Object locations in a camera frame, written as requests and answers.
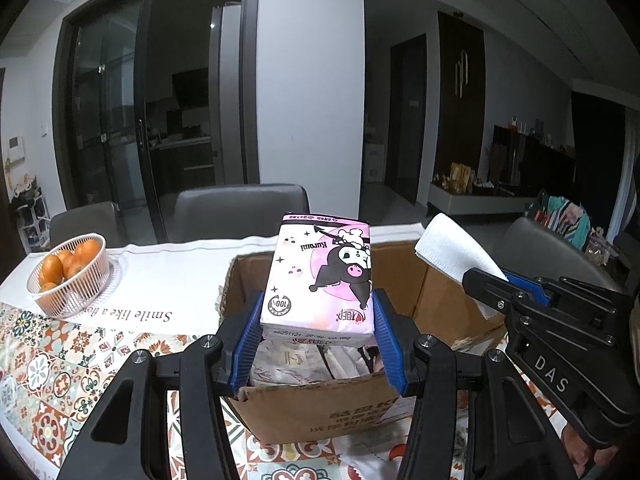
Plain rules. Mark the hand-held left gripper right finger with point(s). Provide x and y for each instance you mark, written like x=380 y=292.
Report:
x=392 y=345

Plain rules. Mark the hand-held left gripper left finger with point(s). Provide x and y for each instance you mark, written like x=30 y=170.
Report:
x=245 y=355

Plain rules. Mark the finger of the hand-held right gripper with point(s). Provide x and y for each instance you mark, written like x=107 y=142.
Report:
x=492 y=290
x=530 y=287

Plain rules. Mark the beige patterned tissue packet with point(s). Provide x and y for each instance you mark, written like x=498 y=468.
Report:
x=290 y=362

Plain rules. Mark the white napkin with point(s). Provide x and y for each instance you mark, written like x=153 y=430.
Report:
x=450 y=250

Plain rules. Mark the brown cardboard box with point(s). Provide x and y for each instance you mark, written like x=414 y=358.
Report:
x=300 y=410

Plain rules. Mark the pink cartoon tissue packet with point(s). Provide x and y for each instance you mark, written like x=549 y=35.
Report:
x=320 y=280

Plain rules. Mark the person's right hand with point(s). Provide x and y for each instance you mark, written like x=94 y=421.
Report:
x=585 y=455

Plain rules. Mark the grey dining chair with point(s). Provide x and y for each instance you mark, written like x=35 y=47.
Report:
x=87 y=225
x=240 y=212
x=550 y=250

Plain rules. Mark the pile of colourful clothes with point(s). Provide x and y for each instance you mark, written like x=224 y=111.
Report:
x=562 y=220

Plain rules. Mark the white low sideboard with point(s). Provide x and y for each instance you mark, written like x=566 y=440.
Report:
x=475 y=202

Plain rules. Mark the dark television cabinet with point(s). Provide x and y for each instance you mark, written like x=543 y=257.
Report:
x=540 y=160

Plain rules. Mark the white plastic fruit basket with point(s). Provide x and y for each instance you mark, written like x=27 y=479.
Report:
x=75 y=285

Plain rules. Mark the orange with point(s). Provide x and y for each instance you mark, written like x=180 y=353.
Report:
x=66 y=256
x=48 y=287
x=75 y=269
x=51 y=268
x=89 y=251

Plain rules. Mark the dark room door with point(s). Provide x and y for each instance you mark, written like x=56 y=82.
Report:
x=409 y=120

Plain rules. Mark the white shoe rack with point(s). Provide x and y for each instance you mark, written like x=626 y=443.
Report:
x=30 y=215

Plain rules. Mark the dark sliding glass door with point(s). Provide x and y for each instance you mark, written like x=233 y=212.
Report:
x=125 y=110

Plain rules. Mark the white intercom panel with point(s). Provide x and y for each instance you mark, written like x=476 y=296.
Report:
x=16 y=147

